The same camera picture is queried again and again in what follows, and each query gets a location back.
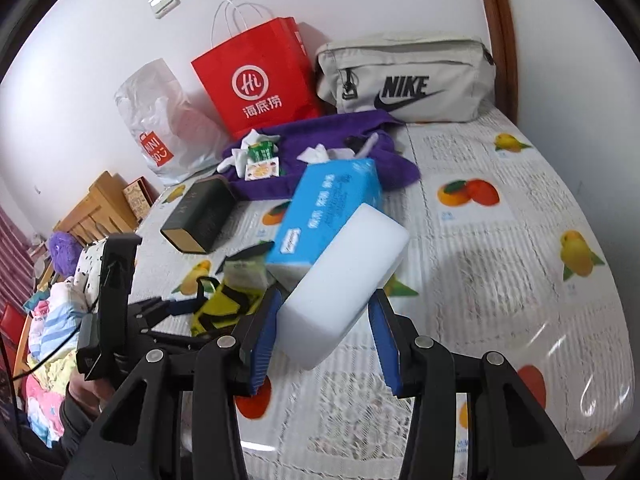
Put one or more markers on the white crumpled tissue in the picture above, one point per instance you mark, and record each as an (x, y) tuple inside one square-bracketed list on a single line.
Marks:
[(314, 154)]

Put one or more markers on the purple plush toy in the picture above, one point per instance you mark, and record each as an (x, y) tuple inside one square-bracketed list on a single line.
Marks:
[(62, 252)]

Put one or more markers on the white sponge block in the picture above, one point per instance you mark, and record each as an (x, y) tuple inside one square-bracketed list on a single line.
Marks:
[(340, 285)]

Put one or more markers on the polka-dot cloth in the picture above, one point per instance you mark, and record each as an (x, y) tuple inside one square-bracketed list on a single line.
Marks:
[(90, 265)]

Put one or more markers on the person's left forearm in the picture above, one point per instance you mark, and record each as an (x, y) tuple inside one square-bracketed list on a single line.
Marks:
[(70, 435)]

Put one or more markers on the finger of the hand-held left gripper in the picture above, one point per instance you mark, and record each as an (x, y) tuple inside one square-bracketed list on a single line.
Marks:
[(170, 339), (175, 306)]

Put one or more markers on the pile of colourful clothes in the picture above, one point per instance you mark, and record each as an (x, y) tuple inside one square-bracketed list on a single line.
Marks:
[(50, 320)]

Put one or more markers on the grey waist bag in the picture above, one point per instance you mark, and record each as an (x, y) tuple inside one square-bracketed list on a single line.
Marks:
[(450, 75)]

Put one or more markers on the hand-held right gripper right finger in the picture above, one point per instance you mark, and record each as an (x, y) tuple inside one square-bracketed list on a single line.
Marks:
[(385, 345)]

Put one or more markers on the small patterned box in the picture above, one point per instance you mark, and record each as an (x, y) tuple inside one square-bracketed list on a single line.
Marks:
[(140, 197)]

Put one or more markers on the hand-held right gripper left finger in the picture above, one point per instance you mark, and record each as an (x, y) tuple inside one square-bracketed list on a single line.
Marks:
[(265, 340)]

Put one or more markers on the wooden chair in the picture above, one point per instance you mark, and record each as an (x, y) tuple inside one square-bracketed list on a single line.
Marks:
[(105, 200)]

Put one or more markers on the red paper bag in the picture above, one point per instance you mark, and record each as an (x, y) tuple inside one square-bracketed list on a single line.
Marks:
[(260, 85)]

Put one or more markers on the orange-print small carton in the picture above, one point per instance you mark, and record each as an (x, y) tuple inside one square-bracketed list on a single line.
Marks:
[(260, 170)]

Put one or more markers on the white plastic bag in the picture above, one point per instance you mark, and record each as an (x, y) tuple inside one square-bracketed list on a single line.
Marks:
[(165, 125)]

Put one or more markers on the blue tissue pack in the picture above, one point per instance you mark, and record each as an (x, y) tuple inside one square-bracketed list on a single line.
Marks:
[(325, 200)]

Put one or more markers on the white glove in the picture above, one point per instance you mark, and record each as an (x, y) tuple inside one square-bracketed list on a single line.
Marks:
[(232, 162)]

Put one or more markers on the red striped cloth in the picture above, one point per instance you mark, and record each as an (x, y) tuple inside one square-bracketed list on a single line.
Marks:
[(15, 260)]

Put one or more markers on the black rectangular box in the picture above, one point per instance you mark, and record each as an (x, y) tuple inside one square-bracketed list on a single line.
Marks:
[(200, 215)]

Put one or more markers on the brown wooden frame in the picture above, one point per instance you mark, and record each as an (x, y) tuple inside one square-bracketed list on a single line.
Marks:
[(500, 35)]

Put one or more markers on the white light switch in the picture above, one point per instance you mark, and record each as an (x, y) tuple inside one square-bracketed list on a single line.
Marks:
[(164, 3)]

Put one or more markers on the person's left hand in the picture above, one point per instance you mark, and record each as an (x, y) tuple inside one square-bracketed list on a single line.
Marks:
[(87, 395)]

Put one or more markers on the purple towel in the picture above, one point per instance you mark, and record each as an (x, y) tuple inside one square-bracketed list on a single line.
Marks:
[(265, 185)]

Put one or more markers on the yellow black fabric item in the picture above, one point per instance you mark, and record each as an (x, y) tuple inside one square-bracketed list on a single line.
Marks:
[(225, 305)]

